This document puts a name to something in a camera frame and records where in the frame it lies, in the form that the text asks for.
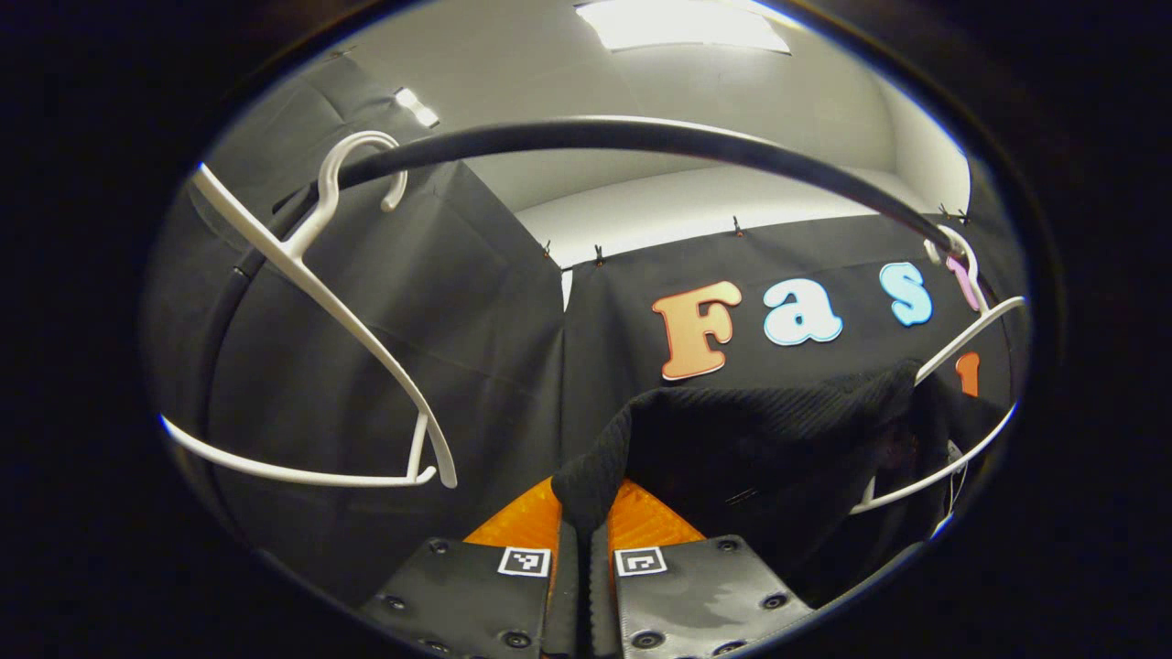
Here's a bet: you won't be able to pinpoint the empty white plastic hanger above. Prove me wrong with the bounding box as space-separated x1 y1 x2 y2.
160 130 459 491

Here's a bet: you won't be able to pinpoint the black knit jacket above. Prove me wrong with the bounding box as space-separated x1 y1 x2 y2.
552 359 1010 610

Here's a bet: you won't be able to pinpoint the black clothes rail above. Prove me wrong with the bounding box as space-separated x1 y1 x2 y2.
192 116 962 440

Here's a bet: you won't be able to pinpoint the row of black backdrop clips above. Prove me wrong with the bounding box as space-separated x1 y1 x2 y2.
540 203 973 268

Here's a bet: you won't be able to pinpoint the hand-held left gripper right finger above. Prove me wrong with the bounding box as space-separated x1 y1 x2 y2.
588 478 816 659

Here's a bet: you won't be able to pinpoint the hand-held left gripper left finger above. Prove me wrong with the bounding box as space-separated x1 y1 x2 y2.
355 476 583 659

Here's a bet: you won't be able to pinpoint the white jacket hanger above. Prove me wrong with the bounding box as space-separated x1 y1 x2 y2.
847 224 1028 515

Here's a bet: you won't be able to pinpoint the small ceiling light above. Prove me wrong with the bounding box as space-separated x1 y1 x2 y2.
394 87 441 129

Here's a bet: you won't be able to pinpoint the white paper garment tag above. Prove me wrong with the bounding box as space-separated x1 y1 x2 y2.
930 441 970 539

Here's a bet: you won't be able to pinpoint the large ceiling light panel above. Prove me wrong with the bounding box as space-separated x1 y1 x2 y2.
575 0 793 54

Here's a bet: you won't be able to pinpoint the black backdrop cloth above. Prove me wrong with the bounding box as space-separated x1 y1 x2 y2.
142 50 1031 605

